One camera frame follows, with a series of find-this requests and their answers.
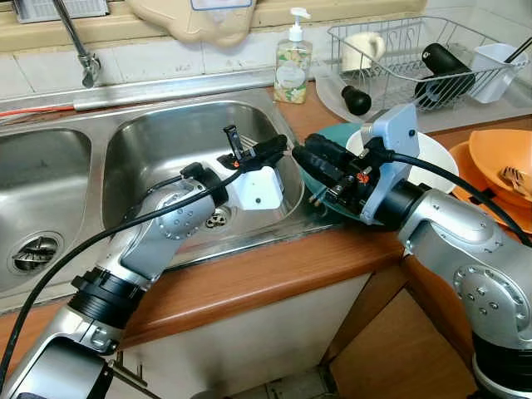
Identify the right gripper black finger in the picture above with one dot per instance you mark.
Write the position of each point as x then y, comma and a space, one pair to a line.
320, 169
331, 148

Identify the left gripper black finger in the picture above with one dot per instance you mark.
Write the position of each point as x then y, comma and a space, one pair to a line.
233, 143
270, 148

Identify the silver fork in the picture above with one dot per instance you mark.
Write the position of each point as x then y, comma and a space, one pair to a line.
249, 145

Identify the white bowl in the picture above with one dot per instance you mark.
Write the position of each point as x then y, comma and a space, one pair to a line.
432, 162

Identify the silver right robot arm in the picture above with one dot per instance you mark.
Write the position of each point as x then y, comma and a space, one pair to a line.
465, 249

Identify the steel kitchen sink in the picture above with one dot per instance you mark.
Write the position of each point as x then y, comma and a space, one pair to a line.
166, 141

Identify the white kitchen cabinet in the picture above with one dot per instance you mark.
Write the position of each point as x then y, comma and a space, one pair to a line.
249, 341

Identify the black round bottle cap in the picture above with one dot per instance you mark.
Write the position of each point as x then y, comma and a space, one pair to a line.
357, 100

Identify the round sink drain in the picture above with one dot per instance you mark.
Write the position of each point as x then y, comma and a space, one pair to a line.
219, 218

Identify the translucent drain tray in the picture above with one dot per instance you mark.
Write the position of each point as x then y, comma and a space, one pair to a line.
399, 115

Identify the soap dispenser bottle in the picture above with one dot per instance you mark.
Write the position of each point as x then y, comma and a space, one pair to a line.
293, 71

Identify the cream mug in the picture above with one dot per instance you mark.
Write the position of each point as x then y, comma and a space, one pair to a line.
363, 51

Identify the orange plate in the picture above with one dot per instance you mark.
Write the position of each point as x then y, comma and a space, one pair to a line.
465, 179

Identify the beige plastic basin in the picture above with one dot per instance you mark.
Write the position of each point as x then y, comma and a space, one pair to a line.
191, 21

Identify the black bottle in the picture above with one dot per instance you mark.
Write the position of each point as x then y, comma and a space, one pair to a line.
445, 71

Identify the metal fork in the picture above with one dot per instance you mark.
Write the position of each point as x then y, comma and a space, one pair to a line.
514, 179

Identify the white cutlery holder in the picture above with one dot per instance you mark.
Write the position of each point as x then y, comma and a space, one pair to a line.
492, 75

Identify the steel faucet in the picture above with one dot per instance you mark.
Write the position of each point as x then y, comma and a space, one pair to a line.
79, 46

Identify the wooden cabinet door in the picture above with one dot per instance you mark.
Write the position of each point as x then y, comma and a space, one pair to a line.
399, 357

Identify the black chopstick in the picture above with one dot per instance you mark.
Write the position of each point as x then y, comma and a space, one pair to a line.
519, 50

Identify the white vent grille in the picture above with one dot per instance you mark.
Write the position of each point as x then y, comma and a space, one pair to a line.
58, 8

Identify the slotted sink drain strainer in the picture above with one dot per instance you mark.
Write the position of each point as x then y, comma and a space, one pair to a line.
35, 253

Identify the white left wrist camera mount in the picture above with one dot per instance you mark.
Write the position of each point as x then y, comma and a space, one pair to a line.
258, 189

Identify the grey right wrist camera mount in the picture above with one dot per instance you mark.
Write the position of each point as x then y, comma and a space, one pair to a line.
395, 141

